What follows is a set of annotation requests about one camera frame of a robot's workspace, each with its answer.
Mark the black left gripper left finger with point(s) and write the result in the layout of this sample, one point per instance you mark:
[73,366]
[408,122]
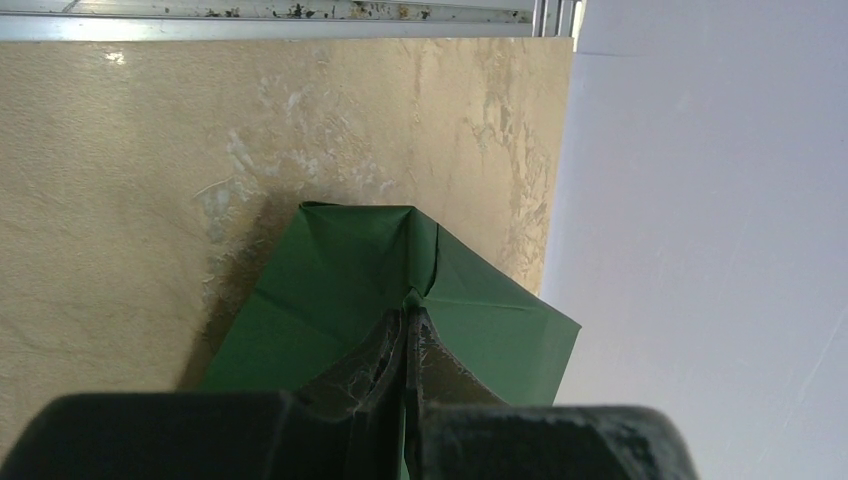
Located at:
[199,437]

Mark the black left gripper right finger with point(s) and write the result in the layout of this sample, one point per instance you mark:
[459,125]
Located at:
[457,428]

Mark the green paper bag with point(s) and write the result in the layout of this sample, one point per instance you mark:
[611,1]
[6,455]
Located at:
[366,316]

